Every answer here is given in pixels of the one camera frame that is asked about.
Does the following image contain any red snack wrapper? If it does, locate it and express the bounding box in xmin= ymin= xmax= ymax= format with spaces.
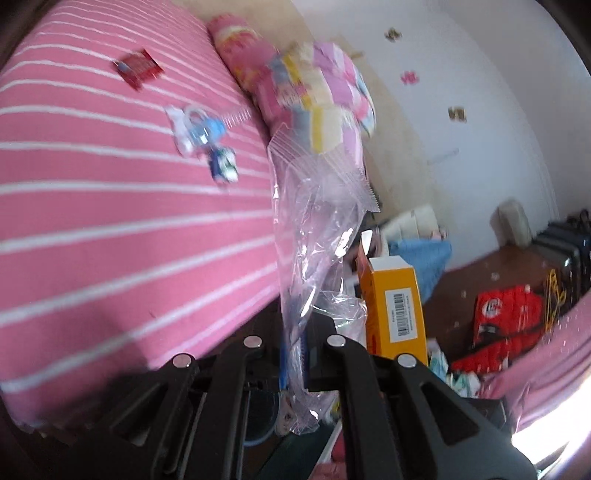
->
xmin=113 ymin=49 xmax=164 ymax=91

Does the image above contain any white office chair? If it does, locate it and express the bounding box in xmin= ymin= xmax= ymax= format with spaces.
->
xmin=371 ymin=205 xmax=447 ymax=242

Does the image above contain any orange cardboard box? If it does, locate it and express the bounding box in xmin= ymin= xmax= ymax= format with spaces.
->
xmin=356 ymin=253 xmax=428 ymax=364

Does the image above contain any pink yellow folded quilt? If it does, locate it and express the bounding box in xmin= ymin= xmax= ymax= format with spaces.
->
xmin=279 ymin=41 xmax=376 ymax=164

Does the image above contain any blue cloth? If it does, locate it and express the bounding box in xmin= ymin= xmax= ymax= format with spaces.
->
xmin=388 ymin=238 xmax=452 ymax=304

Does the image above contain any red plastic bag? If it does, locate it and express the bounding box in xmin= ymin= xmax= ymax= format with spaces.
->
xmin=451 ymin=285 xmax=544 ymax=376

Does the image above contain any clear plastic zip bag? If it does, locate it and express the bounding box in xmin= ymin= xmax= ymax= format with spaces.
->
xmin=269 ymin=126 xmax=379 ymax=435

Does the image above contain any clear blue plastic wrapper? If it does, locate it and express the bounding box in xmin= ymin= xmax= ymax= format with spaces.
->
xmin=164 ymin=106 xmax=228 ymax=157

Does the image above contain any blue white small wrapper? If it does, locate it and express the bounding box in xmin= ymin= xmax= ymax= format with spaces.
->
xmin=209 ymin=147 xmax=239 ymax=184

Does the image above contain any pink floral pillow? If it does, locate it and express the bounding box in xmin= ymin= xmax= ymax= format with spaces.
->
xmin=207 ymin=14 xmax=298 ymax=134

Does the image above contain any beige headboard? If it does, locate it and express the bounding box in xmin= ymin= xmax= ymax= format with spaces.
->
xmin=184 ymin=0 xmax=445 ymax=222

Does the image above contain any pink striped bed mattress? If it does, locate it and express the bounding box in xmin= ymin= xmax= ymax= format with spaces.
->
xmin=1 ymin=1 xmax=279 ymax=425

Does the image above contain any black suitcase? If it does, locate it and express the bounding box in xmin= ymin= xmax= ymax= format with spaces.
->
xmin=533 ymin=221 xmax=590 ymax=307

